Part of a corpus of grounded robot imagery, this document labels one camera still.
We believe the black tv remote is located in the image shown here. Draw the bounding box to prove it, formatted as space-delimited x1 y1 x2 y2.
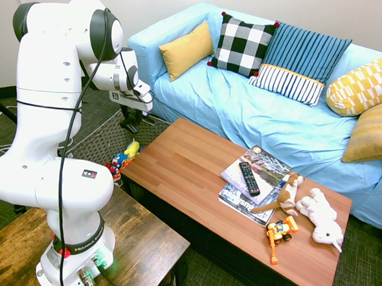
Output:
236 161 263 198

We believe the brown plush dog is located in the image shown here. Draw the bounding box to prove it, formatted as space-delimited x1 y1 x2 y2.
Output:
251 170 307 217

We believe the red-brown wooden coffee table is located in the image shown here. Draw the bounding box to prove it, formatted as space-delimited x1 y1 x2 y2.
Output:
113 113 358 286

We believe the black white checked pillow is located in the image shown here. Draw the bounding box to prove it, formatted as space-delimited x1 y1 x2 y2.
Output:
205 10 281 81

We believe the white plush unicorn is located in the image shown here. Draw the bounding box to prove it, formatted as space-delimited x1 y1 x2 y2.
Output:
291 186 348 254

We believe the red blue hero plush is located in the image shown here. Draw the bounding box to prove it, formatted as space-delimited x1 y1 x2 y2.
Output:
104 161 121 175

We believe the orange toy excavator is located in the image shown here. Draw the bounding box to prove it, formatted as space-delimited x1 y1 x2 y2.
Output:
264 214 300 267

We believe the mustard ribbed pillow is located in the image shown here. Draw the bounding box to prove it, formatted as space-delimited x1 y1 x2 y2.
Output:
340 93 382 166

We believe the thin black cable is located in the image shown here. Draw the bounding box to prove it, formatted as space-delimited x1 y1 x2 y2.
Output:
51 5 161 286

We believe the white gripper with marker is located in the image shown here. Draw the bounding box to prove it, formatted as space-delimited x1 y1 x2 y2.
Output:
106 90 155 129

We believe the blue striped large pillow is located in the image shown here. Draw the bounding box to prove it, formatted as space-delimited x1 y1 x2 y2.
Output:
259 19 355 87

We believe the business magazine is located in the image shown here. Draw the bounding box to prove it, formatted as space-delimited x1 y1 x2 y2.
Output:
215 182 278 228

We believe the white navy striped pillow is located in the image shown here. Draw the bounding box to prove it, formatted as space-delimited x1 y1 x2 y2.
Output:
246 61 328 109

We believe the magazine with snowy cover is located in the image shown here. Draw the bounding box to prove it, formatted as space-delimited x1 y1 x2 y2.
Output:
218 142 294 209

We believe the yellow white patterned pillow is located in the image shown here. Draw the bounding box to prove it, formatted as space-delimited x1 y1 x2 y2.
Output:
324 43 382 120

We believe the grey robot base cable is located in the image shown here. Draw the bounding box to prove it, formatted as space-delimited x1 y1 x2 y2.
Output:
90 256 137 286

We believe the light blue sofa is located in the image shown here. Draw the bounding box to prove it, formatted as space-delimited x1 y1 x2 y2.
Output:
117 0 382 230

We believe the black gamepad controller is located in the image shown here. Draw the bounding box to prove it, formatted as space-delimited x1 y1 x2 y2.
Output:
119 119 141 135

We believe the yellow plush toy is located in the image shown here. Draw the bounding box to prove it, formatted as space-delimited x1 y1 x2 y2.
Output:
122 138 142 159

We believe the plain yellow pillow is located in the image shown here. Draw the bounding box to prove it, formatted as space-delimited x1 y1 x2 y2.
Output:
156 17 218 85

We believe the rustic dark wood side table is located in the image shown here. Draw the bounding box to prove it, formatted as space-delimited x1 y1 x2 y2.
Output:
0 178 195 286

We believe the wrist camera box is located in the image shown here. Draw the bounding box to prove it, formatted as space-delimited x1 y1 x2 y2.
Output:
131 80 153 100

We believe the blue Captain America plush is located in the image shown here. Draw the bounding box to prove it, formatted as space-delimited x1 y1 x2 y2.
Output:
111 151 130 167

